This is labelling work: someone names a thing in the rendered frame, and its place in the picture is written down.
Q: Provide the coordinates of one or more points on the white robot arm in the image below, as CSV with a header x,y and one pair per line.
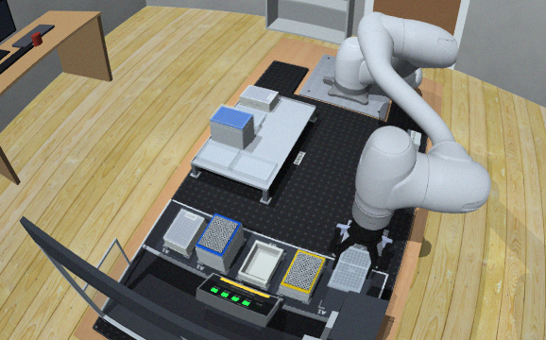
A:
x,y
391,174

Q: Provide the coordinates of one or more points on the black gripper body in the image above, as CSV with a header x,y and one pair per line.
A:
x,y
365,235

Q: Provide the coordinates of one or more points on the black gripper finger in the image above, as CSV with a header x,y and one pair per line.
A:
x,y
374,256
340,248

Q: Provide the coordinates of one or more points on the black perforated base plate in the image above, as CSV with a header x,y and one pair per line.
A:
x,y
308,199

